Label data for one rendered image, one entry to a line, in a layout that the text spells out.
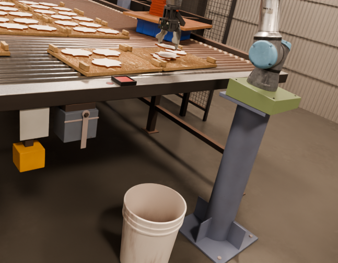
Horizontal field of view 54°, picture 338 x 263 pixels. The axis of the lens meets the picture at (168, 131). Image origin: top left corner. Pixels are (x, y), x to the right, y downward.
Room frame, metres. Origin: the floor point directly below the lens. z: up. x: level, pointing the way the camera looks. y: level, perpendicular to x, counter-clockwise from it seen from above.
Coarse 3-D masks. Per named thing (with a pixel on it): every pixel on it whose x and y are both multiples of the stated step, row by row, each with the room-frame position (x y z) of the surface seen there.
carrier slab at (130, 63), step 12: (96, 48) 1.69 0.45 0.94; (108, 48) 1.74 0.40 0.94; (72, 60) 1.39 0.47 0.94; (84, 60) 1.43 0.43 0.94; (120, 60) 1.55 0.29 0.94; (132, 60) 1.60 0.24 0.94; (144, 60) 1.64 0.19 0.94; (84, 72) 1.28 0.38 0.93; (96, 72) 1.30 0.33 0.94; (108, 72) 1.34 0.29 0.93; (120, 72) 1.38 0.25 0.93; (132, 72) 1.43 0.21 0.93; (144, 72) 1.48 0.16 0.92
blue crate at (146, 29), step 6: (138, 18) 2.46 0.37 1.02; (138, 24) 2.46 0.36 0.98; (144, 24) 2.44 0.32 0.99; (150, 24) 2.42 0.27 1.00; (156, 24) 2.40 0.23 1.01; (138, 30) 2.46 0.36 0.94; (144, 30) 2.44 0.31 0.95; (150, 30) 2.42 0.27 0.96; (156, 30) 2.40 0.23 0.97; (174, 30) 2.36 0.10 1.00; (168, 36) 2.36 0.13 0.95; (186, 36) 2.55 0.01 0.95
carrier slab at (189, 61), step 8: (136, 48) 1.88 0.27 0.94; (144, 48) 1.92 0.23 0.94; (152, 48) 1.96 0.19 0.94; (160, 48) 2.01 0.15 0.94; (144, 56) 1.72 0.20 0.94; (152, 56) 1.75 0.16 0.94; (184, 56) 1.91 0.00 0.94; (192, 56) 1.96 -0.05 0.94; (168, 64) 1.66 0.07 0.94; (176, 64) 1.69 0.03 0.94; (184, 64) 1.73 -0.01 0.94; (192, 64) 1.76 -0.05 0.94; (200, 64) 1.80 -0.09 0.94; (208, 64) 1.84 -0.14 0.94; (216, 64) 1.88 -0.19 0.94
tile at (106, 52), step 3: (93, 51) 1.58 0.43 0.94; (96, 51) 1.59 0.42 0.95; (99, 51) 1.60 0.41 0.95; (102, 51) 1.61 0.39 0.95; (105, 51) 1.62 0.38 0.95; (108, 51) 1.64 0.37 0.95; (111, 51) 1.65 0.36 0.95; (114, 51) 1.66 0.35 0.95; (117, 51) 1.67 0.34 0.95; (96, 54) 1.56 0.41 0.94; (99, 54) 1.56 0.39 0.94; (102, 54) 1.57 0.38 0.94; (105, 54) 1.56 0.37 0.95; (108, 54) 1.58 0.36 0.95; (111, 54) 1.59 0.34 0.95; (114, 54) 1.60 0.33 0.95; (117, 54) 1.62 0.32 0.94
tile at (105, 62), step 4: (92, 60) 1.45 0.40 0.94; (96, 60) 1.44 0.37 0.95; (100, 60) 1.45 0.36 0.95; (104, 60) 1.46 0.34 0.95; (108, 60) 1.48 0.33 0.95; (112, 60) 1.49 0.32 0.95; (92, 64) 1.39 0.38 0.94; (96, 64) 1.38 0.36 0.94; (100, 64) 1.39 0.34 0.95; (104, 64) 1.40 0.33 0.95; (108, 64) 1.41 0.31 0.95; (112, 64) 1.42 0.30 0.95; (116, 64) 1.44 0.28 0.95; (120, 64) 1.46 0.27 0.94
